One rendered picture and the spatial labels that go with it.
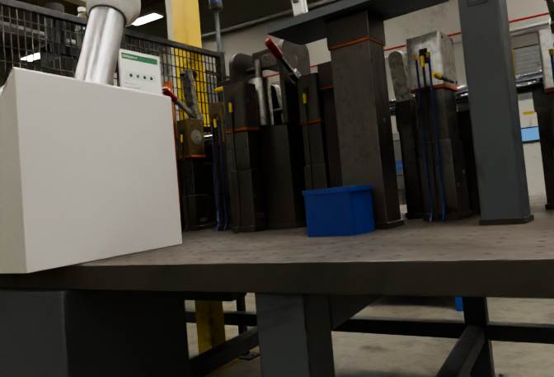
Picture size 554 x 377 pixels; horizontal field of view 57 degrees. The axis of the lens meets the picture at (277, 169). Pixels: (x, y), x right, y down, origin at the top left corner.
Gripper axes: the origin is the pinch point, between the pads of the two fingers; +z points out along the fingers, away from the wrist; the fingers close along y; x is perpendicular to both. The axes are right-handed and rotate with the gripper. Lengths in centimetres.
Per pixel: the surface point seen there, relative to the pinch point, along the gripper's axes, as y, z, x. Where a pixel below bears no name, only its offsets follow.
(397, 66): 5.4, 26.0, 26.9
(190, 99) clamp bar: 2.9, 17.6, -42.8
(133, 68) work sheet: -23, -11, -95
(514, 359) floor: -111, 135, 18
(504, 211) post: 29, 61, 49
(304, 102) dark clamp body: 14.7, 30.7, 5.2
